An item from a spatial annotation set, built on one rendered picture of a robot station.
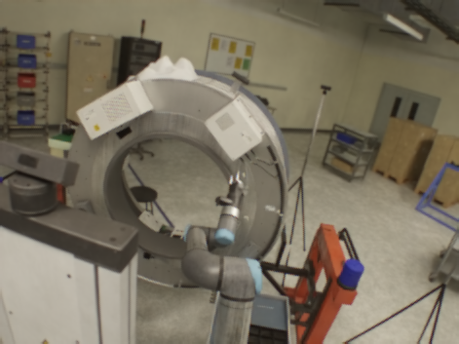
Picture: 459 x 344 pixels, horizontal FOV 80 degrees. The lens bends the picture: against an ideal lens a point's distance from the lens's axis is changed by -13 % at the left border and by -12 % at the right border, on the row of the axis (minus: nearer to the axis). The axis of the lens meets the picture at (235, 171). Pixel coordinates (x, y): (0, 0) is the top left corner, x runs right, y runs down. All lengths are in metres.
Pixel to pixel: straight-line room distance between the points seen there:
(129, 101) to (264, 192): 0.88
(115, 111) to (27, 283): 1.17
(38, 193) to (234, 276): 0.67
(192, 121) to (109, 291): 1.30
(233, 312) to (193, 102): 1.08
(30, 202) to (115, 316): 0.22
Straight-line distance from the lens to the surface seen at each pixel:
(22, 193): 0.49
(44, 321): 0.67
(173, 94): 1.69
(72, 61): 6.14
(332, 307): 2.05
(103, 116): 1.68
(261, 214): 1.83
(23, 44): 5.89
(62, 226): 0.48
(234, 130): 1.53
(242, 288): 1.00
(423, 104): 10.33
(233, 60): 7.96
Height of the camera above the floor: 2.05
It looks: 22 degrees down
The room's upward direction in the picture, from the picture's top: 12 degrees clockwise
